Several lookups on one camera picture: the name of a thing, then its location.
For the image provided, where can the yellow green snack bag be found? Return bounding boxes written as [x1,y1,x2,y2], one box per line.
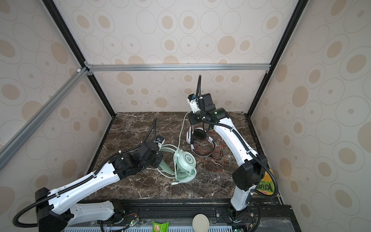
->
[256,172,274,195]

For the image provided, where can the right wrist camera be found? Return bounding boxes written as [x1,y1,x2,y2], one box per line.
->
[187,94,200,114]

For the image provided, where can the silver aluminium rail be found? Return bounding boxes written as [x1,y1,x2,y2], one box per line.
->
[88,63,271,72]
[1,67,88,169]

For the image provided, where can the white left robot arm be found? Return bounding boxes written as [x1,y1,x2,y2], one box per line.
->
[13,140,163,232]

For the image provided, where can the black corner frame post right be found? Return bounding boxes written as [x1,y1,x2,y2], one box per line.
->
[247,0,308,117]

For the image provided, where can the black corner frame post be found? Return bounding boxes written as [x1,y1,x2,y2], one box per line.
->
[42,0,116,118]
[247,0,308,117]

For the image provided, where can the mint green headphones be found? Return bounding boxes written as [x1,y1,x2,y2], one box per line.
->
[157,113,197,185]

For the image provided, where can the white round cap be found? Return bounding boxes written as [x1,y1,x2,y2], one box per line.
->
[192,214,210,232]

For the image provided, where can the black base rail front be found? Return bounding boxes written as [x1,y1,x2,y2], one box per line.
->
[64,199,301,232]

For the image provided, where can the silver aluminium rail back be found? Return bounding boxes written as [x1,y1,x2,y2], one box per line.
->
[88,63,271,72]

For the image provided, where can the green snack packet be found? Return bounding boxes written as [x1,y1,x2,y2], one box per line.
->
[152,221,169,232]

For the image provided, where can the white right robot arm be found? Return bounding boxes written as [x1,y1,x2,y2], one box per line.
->
[186,90,279,211]

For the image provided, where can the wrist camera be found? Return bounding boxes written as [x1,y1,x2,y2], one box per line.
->
[187,94,200,114]
[155,135,165,148]

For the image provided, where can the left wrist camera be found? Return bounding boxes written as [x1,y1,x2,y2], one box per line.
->
[155,135,165,148]

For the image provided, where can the black corner frame post left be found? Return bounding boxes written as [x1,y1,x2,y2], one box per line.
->
[42,0,116,118]

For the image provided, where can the silver aluminium rail left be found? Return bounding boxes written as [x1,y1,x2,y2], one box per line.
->
[1,67,88,169]

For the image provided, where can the white black red-cable headphones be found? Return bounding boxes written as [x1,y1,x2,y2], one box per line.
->
[186,126,227,173]

